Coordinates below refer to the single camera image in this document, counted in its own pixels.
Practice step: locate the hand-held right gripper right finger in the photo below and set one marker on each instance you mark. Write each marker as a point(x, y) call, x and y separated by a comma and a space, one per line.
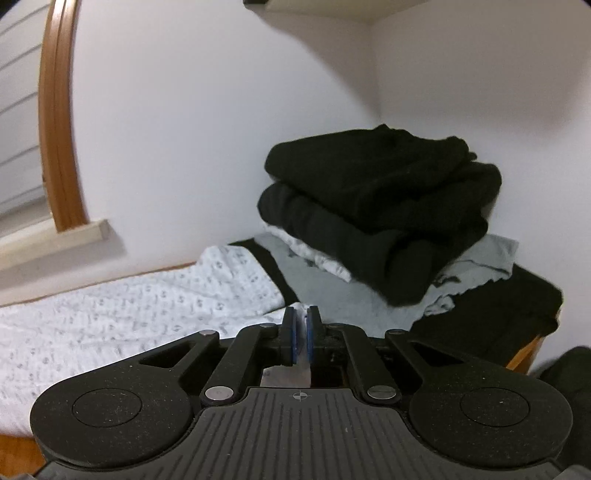
point(313, 337)

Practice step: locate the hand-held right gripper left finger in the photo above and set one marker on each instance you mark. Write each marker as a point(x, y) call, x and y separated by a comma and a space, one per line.
point(292, 337)

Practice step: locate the white patterned pants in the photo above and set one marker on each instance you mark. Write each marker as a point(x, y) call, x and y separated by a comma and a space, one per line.
point(138, 318)

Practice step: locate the grey folded garment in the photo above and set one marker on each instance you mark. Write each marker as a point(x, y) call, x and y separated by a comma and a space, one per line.
point(332, 290)

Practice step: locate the small white patterned folded garment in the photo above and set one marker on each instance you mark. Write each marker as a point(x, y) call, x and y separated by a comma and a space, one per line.
point(318, 261)

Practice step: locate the black folded garment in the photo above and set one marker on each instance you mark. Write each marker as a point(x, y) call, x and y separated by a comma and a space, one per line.
point(392, 230)
point(369, 161)

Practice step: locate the large black flat garment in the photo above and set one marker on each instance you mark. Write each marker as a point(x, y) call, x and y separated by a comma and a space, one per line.
point(498, 314)

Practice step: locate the beige window sill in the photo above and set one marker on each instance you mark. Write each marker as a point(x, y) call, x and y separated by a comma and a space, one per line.
point(55, 242)

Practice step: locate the black laptop bag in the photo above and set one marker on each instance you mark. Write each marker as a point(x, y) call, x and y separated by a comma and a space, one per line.
point(570, 383)

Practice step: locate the grey window blind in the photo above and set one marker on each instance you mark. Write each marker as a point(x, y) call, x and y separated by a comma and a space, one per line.
point(21, 115)

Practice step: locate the wooden window frame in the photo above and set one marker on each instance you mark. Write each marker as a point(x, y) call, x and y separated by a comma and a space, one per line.
point(57, 138)

